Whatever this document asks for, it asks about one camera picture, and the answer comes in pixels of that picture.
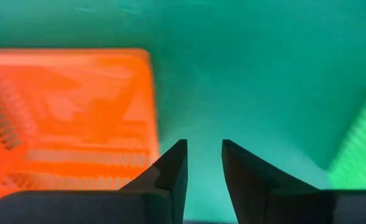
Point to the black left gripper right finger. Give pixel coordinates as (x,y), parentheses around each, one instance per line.
(279,202)

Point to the green perforated plastic basket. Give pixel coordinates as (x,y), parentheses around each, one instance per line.
(359,155)

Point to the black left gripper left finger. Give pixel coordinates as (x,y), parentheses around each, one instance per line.
(108,207)

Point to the orange perforated plastic basket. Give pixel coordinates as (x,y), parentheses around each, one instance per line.
(67,118)

